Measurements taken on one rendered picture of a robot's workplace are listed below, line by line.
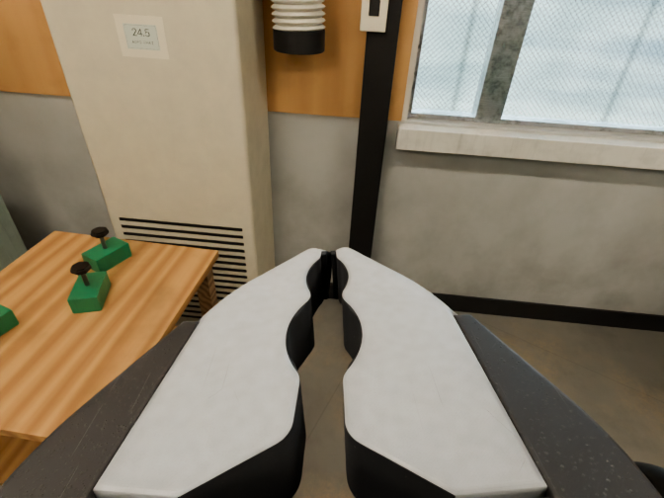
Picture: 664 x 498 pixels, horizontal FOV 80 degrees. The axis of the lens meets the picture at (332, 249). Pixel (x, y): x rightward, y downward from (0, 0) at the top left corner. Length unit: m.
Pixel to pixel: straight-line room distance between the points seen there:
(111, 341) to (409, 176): 1.12
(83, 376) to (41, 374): 0.09
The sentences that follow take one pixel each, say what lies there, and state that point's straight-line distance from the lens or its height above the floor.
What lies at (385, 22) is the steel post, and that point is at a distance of 1.32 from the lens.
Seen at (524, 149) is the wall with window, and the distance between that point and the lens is 1.54.
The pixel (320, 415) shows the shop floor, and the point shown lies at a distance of 1.52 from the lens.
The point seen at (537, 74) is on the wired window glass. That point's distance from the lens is 1.62.
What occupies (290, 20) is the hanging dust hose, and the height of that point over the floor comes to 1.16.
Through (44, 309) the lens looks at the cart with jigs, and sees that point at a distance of 1.29.
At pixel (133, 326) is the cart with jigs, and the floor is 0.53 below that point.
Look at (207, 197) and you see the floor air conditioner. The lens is 1.39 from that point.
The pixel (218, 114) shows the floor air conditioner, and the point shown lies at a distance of 1.26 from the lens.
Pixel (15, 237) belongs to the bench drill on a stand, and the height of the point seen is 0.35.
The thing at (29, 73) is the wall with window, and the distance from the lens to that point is 1.90.
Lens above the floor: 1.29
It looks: 35 degrees down
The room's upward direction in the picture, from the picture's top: 3 degrees clockwise
